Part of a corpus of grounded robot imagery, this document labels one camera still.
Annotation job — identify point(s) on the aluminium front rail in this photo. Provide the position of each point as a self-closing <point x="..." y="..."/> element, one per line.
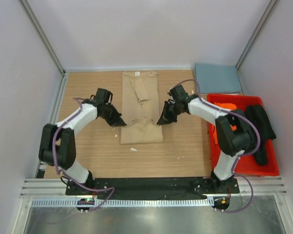
<point x="41" y="187"/>

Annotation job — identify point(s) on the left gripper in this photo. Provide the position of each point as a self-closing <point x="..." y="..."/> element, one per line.
<point x="116" y="121"/>

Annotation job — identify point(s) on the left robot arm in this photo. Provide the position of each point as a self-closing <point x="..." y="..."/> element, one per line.
<point x="58" y="145"/>

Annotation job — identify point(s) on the red plastic bin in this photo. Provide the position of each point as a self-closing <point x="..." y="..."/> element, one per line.
<point x="247" y="164"/>

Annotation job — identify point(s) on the left aluminium frame post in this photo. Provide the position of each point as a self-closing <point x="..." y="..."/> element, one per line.
<point x="37" y="26"/>

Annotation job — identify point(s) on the orange t shirt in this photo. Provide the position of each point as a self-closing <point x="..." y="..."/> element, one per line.
<point x="229" y="106"/>

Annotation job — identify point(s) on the aluminium frame post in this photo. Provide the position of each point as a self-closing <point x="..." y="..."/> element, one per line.
<point x="37" y="26"/>
<point x="270" y="8"/>

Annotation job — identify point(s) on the black t shirt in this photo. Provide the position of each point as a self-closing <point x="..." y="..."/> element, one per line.
<point x="257" y="115"/>

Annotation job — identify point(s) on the beige t shirt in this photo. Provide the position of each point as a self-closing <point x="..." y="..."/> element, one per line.
<point x="140" y="108"/>

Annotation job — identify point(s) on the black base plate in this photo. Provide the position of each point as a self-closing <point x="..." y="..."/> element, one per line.
<point x="139" y="187"/>

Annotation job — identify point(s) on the folded blue t shirt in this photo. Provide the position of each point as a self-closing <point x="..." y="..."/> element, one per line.
<point x="217" y="79"/>

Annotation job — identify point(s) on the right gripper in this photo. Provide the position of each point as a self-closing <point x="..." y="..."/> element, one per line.
<point x="166" y="118"/>

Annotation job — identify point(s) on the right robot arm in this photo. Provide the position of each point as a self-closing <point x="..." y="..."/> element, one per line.
<point x="236" y="135"/>

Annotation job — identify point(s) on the right aluminium frame post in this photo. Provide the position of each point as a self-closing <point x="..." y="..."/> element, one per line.
<point x="270" y="8"/>

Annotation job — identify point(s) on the slotted cable duct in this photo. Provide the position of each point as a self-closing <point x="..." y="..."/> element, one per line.
<point x="88" y="203"/>

